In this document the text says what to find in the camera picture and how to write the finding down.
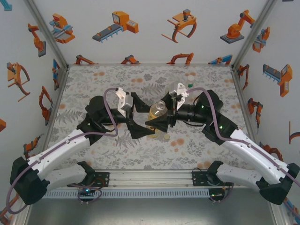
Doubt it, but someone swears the aluminium front frame rail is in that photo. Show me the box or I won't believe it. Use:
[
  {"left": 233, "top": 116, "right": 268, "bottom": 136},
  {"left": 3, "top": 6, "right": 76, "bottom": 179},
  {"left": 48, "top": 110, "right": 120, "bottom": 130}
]
[{"left": 46, "top": 170, "right": 249, "bottom": 189}]

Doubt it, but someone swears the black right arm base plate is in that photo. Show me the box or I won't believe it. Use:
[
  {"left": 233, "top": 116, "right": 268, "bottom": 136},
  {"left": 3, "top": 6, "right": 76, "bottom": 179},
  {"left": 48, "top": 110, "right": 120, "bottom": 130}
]
[{"left": 192, "top": 170, "right": 235, "bottom": 187}]

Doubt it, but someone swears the slotted grey cable duct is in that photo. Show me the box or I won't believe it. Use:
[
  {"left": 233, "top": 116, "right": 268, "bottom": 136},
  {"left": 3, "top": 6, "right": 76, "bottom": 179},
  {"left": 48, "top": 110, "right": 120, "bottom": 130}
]
[{"left": 45, "top": 189, "right": 210, "bottom": 199}]

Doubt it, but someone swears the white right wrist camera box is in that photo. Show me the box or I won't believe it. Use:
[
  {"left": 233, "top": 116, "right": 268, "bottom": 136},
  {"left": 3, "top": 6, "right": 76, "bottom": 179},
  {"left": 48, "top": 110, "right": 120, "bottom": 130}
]
[{"left": 169, "top": 82, "right": 188, "bottom": 110}]

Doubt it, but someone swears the clear bottle white green label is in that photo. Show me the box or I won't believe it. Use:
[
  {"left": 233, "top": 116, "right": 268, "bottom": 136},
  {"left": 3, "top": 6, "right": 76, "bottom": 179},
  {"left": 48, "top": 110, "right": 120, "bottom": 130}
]
[{"left": 186, "top": 75, "right": 196, "bottom": 91}]

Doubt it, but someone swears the yellow drink bottle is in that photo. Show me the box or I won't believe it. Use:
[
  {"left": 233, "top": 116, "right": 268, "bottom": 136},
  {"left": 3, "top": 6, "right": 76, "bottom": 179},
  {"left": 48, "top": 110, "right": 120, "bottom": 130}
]
[{"left": 148, "top": 100, "right": 169, "bottom": 139}]

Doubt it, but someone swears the left small circuit board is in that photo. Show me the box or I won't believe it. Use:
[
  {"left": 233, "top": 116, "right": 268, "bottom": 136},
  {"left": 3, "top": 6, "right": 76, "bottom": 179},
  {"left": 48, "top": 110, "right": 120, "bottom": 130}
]
[{"left": 78, "top": 187, "right": 97, "bottom": 197}]

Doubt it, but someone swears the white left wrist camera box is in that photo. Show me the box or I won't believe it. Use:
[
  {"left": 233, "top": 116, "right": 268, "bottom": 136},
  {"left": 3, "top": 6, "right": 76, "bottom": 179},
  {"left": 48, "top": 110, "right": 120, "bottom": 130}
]
[{"left": 115, "top": 87, "right": 134, "bottom": 111}]

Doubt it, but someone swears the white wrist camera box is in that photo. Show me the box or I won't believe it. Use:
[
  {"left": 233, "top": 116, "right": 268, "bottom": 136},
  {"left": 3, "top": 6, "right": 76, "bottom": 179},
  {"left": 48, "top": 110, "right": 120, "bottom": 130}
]
[
  {"left": 115, "top": 87, "right": 134, "bottom": 111},
  {"left": 169, "top": 82, "right": 188, "bottom": 110}
]

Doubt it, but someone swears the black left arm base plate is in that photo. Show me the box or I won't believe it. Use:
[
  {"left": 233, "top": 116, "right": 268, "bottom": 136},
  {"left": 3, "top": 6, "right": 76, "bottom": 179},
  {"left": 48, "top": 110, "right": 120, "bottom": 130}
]
[{"left": 67, "top": 172, "right": 110, "bottom": 188}]

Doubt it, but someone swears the grey floral table mat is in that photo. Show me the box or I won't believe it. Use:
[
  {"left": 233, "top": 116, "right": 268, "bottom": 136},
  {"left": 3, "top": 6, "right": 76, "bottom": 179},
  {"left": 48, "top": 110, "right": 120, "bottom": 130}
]
[{"left": 42, "top": 64, "right": 262, "bottom": 171}]

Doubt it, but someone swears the aluminium side frame rail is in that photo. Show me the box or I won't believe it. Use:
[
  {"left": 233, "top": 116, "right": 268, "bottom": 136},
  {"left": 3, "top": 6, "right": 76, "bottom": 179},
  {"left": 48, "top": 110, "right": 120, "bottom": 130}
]
[
  {"left": 231, "top": 67, "right": 267, "bottom": 150},
  {"left": 43, "top": 67, "right": 70, "bottom": 143}
]

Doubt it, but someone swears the aluminium frame post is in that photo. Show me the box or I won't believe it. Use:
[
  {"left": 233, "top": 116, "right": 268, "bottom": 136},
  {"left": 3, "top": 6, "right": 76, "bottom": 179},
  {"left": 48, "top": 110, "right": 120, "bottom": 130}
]
[
  {"left": 231, "top": 0, "right": 277, "bottom": 69},
  {"left": 24, "top": 0, "right": 70, "bottom": 69}
]

